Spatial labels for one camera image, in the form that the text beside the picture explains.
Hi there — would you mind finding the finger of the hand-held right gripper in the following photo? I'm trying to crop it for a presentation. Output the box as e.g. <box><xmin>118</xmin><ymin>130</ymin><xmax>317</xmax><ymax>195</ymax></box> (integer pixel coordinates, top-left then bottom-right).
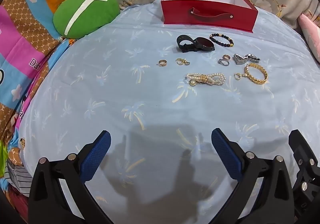
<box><xmin>288</xmin><ymin>129</ymin><xmax>320</xmax><ymax>216</ymax></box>

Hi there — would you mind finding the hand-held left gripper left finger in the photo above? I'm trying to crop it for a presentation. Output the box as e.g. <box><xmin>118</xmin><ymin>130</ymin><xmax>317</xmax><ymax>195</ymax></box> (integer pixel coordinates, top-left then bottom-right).
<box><xmin>28</xmin><ymin>130</ymin><xmax>112</xmax><ymax>224</ymax></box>

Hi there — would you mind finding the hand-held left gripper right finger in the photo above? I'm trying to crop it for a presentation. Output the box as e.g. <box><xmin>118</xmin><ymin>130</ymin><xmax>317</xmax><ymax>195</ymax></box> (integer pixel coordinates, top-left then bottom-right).
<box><xmin>211</xmin><ymin>128</ymin><xmax>295</xmax><ymax>224</ymax></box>

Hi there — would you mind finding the red box with strap handle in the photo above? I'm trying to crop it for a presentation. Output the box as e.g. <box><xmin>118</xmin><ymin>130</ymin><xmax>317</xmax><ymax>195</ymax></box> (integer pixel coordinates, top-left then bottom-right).
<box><xmin>160</xmin><ymin>0</ymin><xmax>259</xmax><ymax>33</ymax></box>

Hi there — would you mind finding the light blue palm print sheet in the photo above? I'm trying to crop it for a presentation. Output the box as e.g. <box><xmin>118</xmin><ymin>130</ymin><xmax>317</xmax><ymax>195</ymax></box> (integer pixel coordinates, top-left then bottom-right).
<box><xmin>7</xmin><ymin>0</ymin><xmax>320</xmax><ymax>224</ymax></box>

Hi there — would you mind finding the silver metal watch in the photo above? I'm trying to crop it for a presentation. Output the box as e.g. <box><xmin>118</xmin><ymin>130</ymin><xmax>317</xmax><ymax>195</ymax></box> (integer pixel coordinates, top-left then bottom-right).
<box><xmin>233</xmin><ymin>53</ymin><xmax>261</xmax><ymax>65</ymax></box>

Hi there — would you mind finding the black wrist watch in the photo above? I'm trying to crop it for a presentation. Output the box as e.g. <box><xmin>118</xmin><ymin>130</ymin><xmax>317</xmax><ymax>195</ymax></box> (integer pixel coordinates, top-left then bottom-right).
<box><xmin>176</xmin><ymin>35</ymin><xmax>215</xmax><ymax>53</ymax></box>

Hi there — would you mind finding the pink pillow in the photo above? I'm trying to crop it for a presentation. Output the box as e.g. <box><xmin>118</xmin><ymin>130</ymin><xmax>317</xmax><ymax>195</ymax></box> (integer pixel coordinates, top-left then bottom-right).
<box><xmin>299</xmin><ymin>13</ymin><xmax>320</xmax><ymax>63</ymax></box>

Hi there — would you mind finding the colourful cartoon printed blanket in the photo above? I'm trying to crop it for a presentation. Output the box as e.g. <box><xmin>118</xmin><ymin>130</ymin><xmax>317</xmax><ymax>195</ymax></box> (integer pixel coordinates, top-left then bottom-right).
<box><xmin>0</xmin><ymin>0</ymin><xmax>88</xmax><ymax>199</ymax></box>

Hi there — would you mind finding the green round pillow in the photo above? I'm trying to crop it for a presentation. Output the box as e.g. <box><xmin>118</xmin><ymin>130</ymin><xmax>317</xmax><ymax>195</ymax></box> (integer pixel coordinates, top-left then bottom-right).
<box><xmin>52</xmin><ymin>0</ymin><xmax>121</xmax><ymax>39</ymax></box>

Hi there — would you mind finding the pearl bracelet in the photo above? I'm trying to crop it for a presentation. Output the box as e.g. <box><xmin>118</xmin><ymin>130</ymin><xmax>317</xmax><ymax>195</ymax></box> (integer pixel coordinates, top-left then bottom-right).
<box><xmin>185</xmin><ymin>72</ymin><xmax>227</xmax><ymax>88</ymax></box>

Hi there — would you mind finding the gold chain bracelet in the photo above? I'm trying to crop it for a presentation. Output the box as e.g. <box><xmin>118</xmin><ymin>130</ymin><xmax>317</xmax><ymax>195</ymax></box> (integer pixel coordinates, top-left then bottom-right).
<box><xmin>244</xmin><ymin>63</ymin><xmax>268</xmax><ymax>85</ymax></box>

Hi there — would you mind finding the dark beaded bracelet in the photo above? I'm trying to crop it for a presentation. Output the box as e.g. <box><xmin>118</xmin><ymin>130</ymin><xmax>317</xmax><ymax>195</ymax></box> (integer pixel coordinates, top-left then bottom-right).
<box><xmin>209</xmin><ymin>33</ymin><xmax>234</xmax><ymax>48</ymax></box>

